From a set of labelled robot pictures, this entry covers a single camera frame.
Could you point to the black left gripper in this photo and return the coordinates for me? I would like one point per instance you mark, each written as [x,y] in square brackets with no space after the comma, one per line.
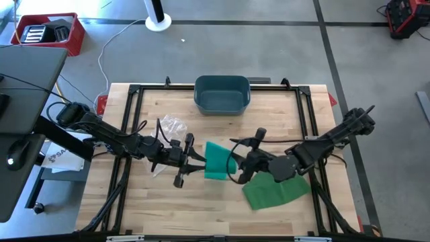
[168,156]

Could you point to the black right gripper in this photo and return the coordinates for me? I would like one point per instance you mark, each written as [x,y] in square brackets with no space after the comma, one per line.
[257,164]

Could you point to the teal green elastic bandage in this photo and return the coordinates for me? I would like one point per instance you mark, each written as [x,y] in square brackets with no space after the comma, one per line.
[216,161]

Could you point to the clear plastic bag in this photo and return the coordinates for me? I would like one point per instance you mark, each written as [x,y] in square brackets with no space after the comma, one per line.
[171,126]

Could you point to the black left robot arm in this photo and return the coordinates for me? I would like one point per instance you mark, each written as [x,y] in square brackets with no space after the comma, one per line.
[107,134]

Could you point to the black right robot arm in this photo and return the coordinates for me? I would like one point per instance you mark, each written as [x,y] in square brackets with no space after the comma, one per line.
[319,144]

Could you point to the dark green mesh sheet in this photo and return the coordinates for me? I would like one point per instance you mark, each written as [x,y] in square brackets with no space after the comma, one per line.
[275,196]

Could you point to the teal plastic bin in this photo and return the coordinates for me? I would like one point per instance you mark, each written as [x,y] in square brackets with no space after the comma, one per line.
[221,97]

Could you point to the red table corner clamp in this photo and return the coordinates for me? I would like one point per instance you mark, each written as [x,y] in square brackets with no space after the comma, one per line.
[332,99]
[102,105]

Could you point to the white printed paper sheet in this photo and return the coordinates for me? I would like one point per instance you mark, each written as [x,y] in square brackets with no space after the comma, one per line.
[64,161]

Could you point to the black desk support beam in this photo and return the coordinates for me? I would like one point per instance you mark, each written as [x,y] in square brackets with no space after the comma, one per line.
[53,134]

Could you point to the white fan stand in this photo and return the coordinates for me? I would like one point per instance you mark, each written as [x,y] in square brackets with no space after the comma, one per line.
[158,21]

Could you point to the black caster wheel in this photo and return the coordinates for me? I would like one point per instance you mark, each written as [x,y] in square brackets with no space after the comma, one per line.
[38,208]

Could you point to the red plastic crate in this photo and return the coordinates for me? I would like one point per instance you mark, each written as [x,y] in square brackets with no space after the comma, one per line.
[72,40]

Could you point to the black computer mouse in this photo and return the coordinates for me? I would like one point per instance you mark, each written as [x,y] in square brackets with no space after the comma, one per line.
[18,154]

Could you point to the dark grey desk top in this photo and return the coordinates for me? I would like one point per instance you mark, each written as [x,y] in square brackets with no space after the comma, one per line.
[13,195]

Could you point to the small black appliance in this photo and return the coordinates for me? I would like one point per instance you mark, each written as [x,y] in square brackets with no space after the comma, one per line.
[62,33]

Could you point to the black slotted toaster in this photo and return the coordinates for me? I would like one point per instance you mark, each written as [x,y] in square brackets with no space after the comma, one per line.
[35,34]

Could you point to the red and black cart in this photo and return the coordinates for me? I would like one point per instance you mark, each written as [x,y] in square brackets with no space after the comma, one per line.
[406,17]

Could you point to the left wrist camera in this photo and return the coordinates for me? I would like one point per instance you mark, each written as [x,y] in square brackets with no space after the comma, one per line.
[175,143]

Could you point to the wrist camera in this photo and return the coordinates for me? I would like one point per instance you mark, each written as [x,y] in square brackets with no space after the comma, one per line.
[175,143]
[260,133]

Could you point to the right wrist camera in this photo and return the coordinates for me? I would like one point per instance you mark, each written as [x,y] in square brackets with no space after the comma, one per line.
[260,133]

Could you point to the black aluminium table frame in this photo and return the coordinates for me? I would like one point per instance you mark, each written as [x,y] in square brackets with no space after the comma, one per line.
[168,87]

